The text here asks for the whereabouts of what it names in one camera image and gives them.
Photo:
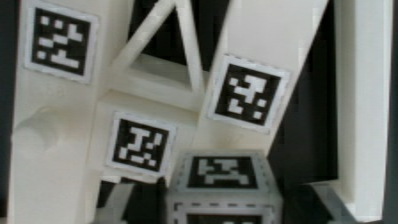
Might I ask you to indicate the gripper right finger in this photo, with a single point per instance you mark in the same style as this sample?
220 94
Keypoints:
314 206

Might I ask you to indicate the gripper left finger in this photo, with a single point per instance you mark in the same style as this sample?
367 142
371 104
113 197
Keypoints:
131 203

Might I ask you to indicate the white tagged cube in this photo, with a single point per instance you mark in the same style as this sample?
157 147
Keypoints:
223 190

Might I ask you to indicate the white chair back frame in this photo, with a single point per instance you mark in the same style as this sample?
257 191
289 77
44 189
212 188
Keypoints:
205 54

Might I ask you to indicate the white L-shaped fence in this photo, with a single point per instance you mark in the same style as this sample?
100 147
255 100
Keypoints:
363 24

